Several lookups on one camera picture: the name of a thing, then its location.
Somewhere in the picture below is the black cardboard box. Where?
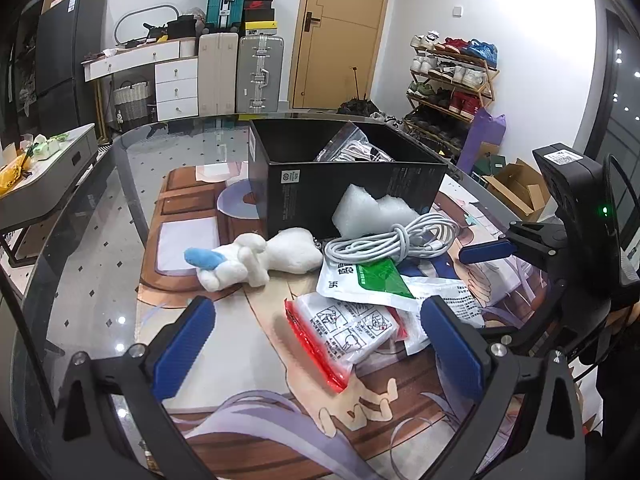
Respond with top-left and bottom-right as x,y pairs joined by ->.
248,119 -> 449,241

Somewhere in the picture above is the purple bag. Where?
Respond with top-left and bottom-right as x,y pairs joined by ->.
456,107 -> 507,176

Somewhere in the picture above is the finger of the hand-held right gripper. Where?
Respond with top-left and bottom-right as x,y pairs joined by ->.
475,280 -> 608,361
459,219 -> 568,281

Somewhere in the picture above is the dark grey fridge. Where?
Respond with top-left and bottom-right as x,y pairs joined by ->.
37,0 -> 107,136

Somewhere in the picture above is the white dresser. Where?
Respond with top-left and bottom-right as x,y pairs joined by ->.
82,40 -> 201,122

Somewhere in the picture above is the silver suitcase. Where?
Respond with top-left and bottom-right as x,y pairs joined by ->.
237,35 -> 285,112

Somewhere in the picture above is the wooden door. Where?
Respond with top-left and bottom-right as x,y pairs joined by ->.
292,0 -> 393,110

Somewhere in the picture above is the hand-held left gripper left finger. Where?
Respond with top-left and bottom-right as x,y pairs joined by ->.
47,296 -> 221,480

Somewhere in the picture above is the green and white packet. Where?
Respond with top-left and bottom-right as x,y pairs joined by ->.
316,255 -> 421,313

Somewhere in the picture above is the black umbrella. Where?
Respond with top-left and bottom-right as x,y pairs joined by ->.
336,66 -> 387,117

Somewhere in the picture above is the green and white tissue box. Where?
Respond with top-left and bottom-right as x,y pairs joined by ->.
29,132 -> 69,161

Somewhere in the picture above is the white printed packet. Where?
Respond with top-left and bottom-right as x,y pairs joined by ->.
400,276 -> 486,356

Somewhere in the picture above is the white cable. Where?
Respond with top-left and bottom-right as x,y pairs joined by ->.
324,212 -> 461,264

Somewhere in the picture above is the white plush toy blue ear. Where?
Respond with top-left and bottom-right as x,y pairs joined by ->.
184,227 -> 324,291

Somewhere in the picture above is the yellow bag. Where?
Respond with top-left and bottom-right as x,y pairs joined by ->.
0,155 -> 30,196

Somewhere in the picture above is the printed desk mat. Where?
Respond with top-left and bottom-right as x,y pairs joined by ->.
135,162 -> 601,480

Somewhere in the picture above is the beige suitcase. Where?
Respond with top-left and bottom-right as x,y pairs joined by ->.
198,32 -> 239,117

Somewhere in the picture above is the white foam piece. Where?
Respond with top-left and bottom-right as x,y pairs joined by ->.
331,184 -> 437,238

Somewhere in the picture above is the wicker basket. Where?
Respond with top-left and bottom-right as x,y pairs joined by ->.
113,81 -> 153,122

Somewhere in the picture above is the pile of floor shoes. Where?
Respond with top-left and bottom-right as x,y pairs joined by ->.
372,110 -> 416,133

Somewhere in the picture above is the open cardboard box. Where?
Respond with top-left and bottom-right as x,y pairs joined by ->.
482,158 -> 551,221

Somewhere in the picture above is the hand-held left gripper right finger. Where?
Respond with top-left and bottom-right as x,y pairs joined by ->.
419,296 -> 588,480

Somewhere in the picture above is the oval mirror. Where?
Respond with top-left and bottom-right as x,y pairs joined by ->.
114,4 -> 181,46

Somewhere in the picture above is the dark green box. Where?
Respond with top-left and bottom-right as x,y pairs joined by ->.
475,154 -> 512,177

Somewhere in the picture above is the grey coffee table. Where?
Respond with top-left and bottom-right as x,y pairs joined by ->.
0,124 -> 99,233

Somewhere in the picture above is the shoe rack with shoes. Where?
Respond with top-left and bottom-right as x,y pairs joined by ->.
406,32 -> 499,148

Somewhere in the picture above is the red and white packet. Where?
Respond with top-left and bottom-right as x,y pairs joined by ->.
284,292 -> 400,393

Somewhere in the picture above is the dark glass wardrobe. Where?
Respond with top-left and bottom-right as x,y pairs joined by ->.
9,0 -> 42,116

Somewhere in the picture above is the clear plastic bag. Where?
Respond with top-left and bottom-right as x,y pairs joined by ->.
314,121 -> 396,163

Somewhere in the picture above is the wooden shoe rack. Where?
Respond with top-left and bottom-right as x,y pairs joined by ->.
405,35 -> 501,156

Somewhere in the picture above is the black bag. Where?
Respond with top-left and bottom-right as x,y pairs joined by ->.
166,17 -> 201,40

